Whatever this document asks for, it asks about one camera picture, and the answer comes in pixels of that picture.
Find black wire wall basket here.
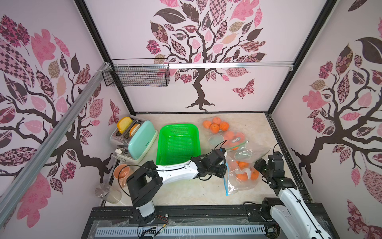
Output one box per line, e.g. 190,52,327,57
102,56,171,87

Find aluminium rail wall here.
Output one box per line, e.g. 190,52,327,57
159,61,294,69
1,62,110,227

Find orange toast slice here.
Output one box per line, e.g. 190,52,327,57
129,123,141,137

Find green zip bag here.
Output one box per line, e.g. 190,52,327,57
201,117,249,150
228,142,271,164

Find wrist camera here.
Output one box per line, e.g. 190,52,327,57
209,148,227,165
268,151,284,173

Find aluminium rail back wall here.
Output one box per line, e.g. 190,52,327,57
159,61,294,69

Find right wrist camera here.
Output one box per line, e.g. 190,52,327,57
268,151,284,173

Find oranges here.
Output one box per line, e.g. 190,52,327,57
202,117,230,134
228,160,260,182

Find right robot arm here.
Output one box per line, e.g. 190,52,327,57
254,151,332,239

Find mint green toaster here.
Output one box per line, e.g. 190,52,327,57
109,116,158,163

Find white slotted cable duct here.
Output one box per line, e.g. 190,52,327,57
93,225,266,239

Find green plastic basket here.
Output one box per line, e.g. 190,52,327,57
156,123,202,166

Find near green zip bag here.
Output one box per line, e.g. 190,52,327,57
228,142,271,164

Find pink ceramic mug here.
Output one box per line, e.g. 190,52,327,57
113,164,133,188

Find yellow bread slice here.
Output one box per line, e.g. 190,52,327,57
117,117,133,134

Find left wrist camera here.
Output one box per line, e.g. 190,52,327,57
209,148,227,165

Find far green zip bag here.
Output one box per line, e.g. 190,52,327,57
201,117,249,150

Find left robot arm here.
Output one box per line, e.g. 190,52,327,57
126,148,227,218

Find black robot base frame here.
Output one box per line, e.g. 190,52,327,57
81,201,286,239

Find blue zip clear bag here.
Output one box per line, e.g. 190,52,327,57
223,156,260,196

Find aluminium rail left wall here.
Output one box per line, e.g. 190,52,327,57
1,62,110,227

